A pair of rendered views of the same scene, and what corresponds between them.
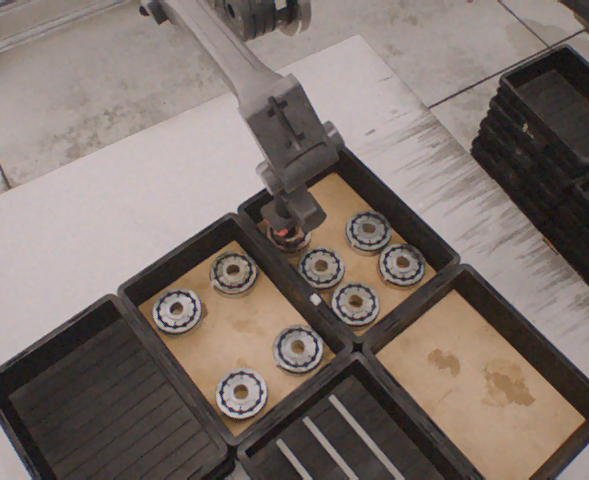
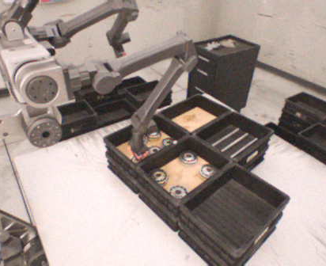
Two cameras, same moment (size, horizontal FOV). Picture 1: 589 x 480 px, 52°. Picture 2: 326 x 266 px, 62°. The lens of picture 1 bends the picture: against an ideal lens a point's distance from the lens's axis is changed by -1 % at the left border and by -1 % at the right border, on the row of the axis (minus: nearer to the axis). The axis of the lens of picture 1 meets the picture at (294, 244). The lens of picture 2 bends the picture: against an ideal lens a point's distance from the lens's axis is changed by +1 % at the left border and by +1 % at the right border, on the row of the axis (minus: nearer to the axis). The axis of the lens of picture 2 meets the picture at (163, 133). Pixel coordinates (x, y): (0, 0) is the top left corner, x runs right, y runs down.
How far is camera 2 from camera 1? 1.25 m
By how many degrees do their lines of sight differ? 59
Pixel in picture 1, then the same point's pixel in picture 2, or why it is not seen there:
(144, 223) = (114, 241)
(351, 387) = not seen: hidden behind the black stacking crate
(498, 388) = (191, 119)
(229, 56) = (164, 45)
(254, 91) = (180, 39)
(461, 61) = not seen: outside the picture
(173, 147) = (64, 232)
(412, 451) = (214, 136)
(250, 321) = (177, 173)
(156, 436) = (231, 199)
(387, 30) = not seen: outside the picture
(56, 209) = not seen: outside the picture
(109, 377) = (211, 220)
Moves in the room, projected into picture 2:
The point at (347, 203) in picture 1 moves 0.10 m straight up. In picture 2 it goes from (123, 148) to (123, 134)
